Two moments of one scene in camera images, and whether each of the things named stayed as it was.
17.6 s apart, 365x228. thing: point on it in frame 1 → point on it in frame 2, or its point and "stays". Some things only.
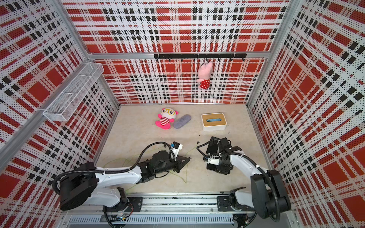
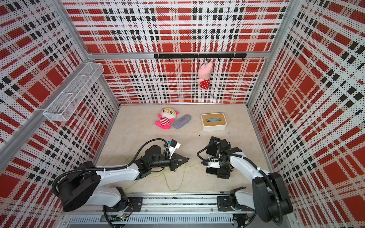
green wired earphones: [185, 179] → [168, 189]
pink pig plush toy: [204, 74] stays
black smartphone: [212, 147] stays
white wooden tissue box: [214, 121] stays
